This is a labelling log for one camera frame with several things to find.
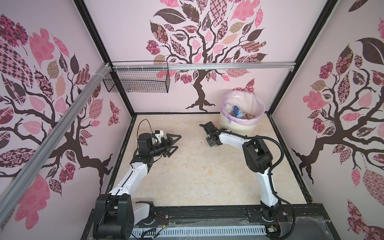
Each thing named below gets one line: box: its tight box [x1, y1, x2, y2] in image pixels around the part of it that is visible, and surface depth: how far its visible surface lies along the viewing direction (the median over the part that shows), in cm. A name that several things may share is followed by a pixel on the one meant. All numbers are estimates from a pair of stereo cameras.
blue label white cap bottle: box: [224, 104, 234, 115], surface depth 89 cm
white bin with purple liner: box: [219, 89, 266, 136], surface depth 92 cm
